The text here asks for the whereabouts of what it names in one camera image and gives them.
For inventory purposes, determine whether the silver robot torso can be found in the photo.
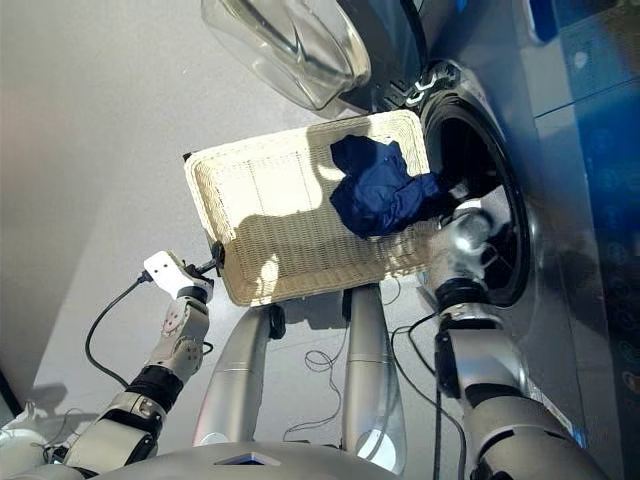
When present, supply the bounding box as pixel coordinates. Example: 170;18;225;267
74;439;401;480

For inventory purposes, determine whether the thin grey floor wire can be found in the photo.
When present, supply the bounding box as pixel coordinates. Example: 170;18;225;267
282;319;351;444

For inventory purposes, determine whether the white device with wires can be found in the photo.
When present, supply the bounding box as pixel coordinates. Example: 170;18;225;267
0;399;69;469

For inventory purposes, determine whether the round glass washing machine door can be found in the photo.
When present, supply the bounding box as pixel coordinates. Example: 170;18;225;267
199;0;426;119

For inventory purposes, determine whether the blue garment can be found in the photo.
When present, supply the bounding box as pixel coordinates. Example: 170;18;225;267
329;133;454;240

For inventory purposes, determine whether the pale woven basket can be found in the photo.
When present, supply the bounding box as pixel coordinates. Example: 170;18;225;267
183;108;441;307

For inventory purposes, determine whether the grey washing machine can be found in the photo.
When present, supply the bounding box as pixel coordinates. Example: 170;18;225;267
339;0;640;480

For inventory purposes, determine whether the silver robot leg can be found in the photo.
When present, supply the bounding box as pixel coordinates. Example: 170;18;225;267
192;304;281;449
342;284;406;476

